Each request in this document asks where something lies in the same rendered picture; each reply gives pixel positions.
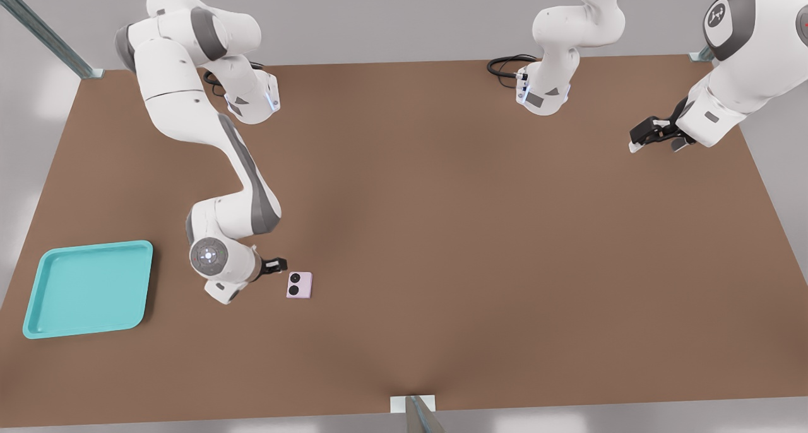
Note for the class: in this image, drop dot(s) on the pale blue-green tray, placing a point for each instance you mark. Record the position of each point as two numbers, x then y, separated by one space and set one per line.
88 289

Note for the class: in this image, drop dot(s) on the pale lilac phone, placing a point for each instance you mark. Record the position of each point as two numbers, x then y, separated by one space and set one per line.
299 285

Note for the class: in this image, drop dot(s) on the silver frame post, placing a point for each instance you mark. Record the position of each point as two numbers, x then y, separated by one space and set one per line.
702 54
44 30
416 413

